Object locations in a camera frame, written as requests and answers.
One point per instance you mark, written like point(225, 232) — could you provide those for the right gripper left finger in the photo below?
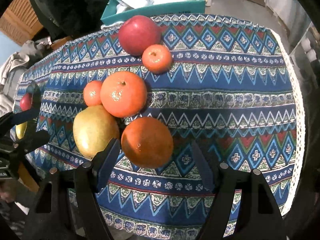
point(50, 214)

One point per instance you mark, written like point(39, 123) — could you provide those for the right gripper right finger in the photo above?
point(259, 216)

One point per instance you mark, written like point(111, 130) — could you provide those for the yellow-green pear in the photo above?
point(93, 128)
point(20, 130)

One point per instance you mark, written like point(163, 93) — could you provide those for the red apple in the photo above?
point(137, 34)
point(26, 102)

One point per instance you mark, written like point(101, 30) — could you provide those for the small tangerine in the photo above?
point(91, 93)
point(157, 59)

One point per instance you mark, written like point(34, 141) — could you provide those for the large orange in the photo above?
point(147, 143)
point(123, 94)

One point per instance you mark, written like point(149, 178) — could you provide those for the dark glass fruit bowl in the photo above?
point(34, 89)

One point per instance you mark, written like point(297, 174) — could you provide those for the grey clothing pile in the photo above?
point(16, 65)

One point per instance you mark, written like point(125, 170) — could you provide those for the wooden drawer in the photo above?
point(60, 42)

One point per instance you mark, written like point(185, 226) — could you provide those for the wooden louvered wardrobe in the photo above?
point(19, 22)

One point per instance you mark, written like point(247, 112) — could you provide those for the blue patterned tablecloth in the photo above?
point(232, 88)

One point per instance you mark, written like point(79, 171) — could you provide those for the black hanging coat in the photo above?
point(74, 18)

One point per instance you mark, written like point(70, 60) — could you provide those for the teal plastic basket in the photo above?
point(110, 16)

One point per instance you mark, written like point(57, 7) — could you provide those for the shoe rack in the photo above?
point(305, 59)

